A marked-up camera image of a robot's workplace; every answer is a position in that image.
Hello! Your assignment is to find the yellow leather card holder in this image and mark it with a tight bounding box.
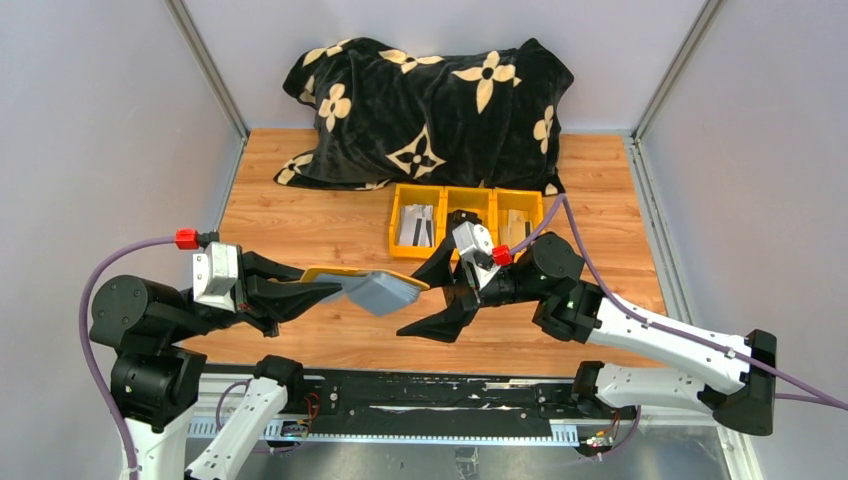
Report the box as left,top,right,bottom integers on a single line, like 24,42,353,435
300,266,431,317

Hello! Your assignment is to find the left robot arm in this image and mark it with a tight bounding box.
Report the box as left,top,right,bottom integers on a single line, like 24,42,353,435
89,242,341,479

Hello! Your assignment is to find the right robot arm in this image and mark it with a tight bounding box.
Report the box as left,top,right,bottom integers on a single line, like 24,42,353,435
398,232,777,436

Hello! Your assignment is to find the grey white cards stack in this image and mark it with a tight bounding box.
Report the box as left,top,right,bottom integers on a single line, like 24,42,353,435
397,204,435,247

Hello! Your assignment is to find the black cards stack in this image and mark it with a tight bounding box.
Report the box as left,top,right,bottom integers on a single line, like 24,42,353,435
447,209,482,232

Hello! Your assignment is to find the right yellow plastic bin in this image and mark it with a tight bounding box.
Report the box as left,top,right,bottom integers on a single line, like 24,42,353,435
494,189,545,247

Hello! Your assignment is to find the yellow plastic bin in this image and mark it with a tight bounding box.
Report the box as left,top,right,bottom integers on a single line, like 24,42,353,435
388,184,445,259
494,189,545,247
434,186,496,246

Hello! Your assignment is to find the left yellow plastic bin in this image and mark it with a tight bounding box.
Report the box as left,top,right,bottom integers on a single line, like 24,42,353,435
388,184,445,259

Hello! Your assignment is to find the middle yellow plastic bin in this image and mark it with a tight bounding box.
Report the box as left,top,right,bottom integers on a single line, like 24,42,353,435
434,186,496,246

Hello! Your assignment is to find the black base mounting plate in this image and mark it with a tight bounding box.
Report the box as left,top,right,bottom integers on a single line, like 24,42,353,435
241,368,639,440

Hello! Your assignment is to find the black floral plush blanket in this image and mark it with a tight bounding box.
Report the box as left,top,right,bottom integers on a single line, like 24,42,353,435
275,37,574,196

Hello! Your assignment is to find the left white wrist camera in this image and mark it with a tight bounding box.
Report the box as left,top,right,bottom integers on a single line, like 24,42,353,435
192,242,239,312

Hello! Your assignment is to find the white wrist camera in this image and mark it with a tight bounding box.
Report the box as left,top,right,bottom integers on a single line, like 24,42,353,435
192,242,239,312
452,221,500,289

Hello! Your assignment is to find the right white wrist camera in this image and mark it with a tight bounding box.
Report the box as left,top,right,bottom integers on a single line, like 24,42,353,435
452,221,500,289

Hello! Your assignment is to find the aluminium frame rail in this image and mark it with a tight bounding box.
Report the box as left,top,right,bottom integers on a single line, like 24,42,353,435
139,372,747,446

